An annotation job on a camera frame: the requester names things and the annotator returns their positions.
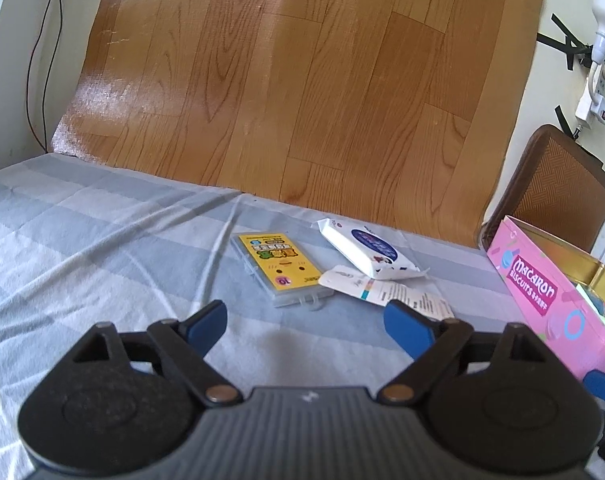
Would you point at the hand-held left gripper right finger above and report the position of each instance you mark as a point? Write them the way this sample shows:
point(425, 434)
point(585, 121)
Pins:
point(407, 327)

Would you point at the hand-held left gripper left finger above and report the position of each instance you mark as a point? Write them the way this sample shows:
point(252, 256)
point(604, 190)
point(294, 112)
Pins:
point(202, 327)

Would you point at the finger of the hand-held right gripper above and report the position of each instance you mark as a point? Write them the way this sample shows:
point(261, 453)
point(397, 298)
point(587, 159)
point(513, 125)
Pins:
point(604, 387)

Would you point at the pink biscuit tin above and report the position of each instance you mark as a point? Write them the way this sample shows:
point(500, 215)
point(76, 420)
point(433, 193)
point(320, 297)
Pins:
point(542, 305)

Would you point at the white paper tag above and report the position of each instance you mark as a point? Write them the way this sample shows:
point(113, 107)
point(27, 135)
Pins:
point(382, 292)

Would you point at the white wet wipes packet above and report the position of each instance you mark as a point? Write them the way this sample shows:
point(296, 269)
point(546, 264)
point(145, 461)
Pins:
point(367, 250)

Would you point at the yellow card box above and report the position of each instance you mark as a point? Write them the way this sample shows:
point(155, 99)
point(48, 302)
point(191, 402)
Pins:
point(277, 265)

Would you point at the striped blue bed sheet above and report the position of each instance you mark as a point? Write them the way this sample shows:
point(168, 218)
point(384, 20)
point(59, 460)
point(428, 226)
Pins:
point(107, 240)

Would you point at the brown woven chair back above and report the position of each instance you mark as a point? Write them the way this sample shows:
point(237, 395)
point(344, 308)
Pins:
point(552, 190)

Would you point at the wood pattern vinyl sheet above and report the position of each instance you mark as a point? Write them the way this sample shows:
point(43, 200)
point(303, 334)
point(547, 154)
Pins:
point(307, 75)

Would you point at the white power strip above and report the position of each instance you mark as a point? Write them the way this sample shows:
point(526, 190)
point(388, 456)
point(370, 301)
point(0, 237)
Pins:
point(594, 100)

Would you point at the black tape strips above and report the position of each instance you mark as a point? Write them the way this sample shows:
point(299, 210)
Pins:
point(567, 42)

